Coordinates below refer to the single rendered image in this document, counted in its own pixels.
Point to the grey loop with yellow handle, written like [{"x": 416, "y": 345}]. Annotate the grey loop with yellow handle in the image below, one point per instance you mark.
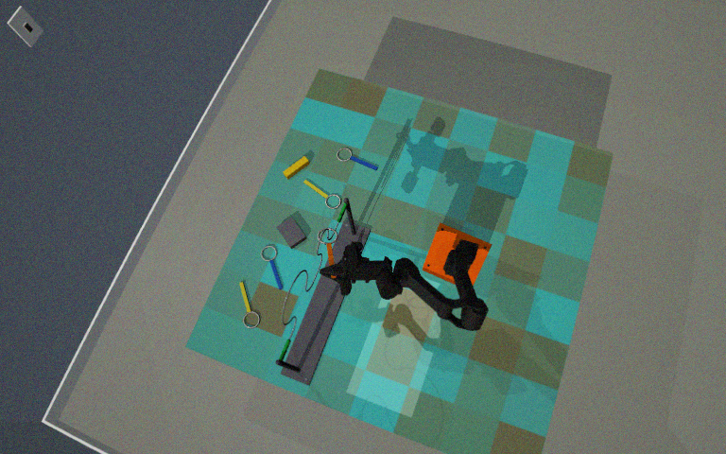
[
  {"x": 247, "y": 304},
  {"x": 323, "y": 194}
]

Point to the grey ring with orange handle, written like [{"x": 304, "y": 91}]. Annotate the grey ring with orange handle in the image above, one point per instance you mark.
[{"x": 329, "y": 248}]

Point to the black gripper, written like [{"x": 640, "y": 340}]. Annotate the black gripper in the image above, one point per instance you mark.
[{"x": 354, "y": 270}]

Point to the yellow rectangular block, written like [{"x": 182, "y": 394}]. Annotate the yellow rectangular block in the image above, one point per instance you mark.
[{"x": 296, "y": 167}]

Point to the grey loop with blue flat handle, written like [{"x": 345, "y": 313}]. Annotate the grey loop with blue flat handle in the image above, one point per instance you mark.
[
  {"x": 357, "y": 160},
  {"x": 273, "y": 267}
]

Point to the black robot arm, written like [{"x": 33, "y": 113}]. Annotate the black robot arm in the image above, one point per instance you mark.
[{"x": 406, "y": 275}]

